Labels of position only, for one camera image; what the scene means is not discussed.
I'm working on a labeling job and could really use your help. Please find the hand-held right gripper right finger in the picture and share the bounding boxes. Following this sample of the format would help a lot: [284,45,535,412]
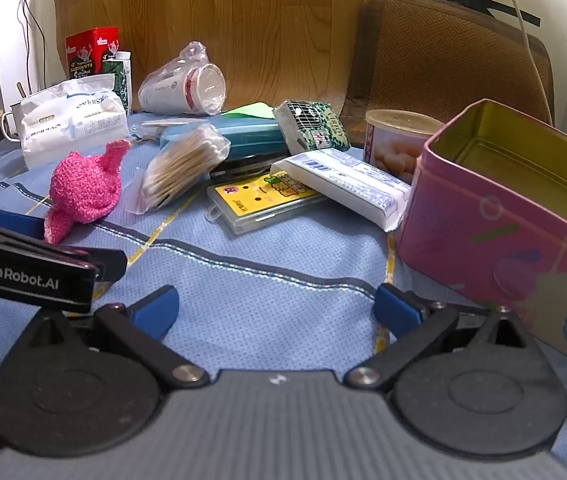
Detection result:
[344,283,544,392]

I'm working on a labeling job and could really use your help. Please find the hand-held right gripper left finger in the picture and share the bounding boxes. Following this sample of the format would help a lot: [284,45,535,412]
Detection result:
[11,284,210,391]

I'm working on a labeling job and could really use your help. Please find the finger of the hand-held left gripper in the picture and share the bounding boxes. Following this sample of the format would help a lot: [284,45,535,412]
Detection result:
[71,246,129,302]
[0,200,48,244]

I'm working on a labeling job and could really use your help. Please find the pink crocheted toy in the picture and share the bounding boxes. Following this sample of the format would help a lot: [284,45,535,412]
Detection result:
[44,139,132,245]

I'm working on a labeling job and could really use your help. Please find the pink tin box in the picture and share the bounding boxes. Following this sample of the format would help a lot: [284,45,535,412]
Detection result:
[396,99,567,378]

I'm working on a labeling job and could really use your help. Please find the bag of cotton swabs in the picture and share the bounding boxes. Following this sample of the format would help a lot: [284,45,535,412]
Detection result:
[124,124,232,216]

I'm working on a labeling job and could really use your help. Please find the white tissue pack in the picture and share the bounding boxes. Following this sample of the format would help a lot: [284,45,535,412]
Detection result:
[270,147,411,233]

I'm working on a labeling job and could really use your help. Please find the blue plastic case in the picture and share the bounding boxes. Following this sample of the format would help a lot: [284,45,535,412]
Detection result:
[160,112,287,161]

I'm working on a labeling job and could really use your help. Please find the green patterned tissue pack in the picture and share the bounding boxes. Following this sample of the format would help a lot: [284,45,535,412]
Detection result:
[272,99,351,157]

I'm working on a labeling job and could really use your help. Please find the metal mug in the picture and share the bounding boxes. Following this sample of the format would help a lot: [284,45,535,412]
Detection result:
[1,102,27,143]

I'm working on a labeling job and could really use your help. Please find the white wet wipes pack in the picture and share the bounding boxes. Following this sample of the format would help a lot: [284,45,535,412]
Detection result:
[20,74,129,170]

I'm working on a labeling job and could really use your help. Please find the yellow card case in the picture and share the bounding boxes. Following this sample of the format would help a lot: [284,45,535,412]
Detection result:
[206,170,329,236]

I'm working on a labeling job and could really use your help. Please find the round snack can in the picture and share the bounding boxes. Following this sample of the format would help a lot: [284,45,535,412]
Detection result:
[363,109,447,186]

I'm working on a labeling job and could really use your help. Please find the black flat case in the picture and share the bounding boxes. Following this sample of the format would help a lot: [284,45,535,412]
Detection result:
[208,154,285,184]

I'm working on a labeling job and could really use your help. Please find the green and white carton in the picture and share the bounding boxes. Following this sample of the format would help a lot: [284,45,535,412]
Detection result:
[101,50,132,114]

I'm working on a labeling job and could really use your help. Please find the red box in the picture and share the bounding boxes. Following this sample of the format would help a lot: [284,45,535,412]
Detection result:
[65,26,119,78]

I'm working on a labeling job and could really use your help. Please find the bagged paper cups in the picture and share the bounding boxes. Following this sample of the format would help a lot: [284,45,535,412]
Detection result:
[138,40,227,116]

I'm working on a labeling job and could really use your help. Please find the green cloth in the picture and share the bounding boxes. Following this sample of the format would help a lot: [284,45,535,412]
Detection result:
[221,102,277,117]

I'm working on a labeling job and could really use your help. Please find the wood-pattern board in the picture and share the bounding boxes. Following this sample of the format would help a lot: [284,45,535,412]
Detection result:
[51,0,387,113]

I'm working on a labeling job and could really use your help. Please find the black hanging cable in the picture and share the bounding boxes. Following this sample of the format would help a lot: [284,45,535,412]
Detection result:
[14,0,47,93]

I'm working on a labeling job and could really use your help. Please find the white charging cable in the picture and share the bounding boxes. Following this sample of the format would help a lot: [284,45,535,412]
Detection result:
[492,0,554,126]

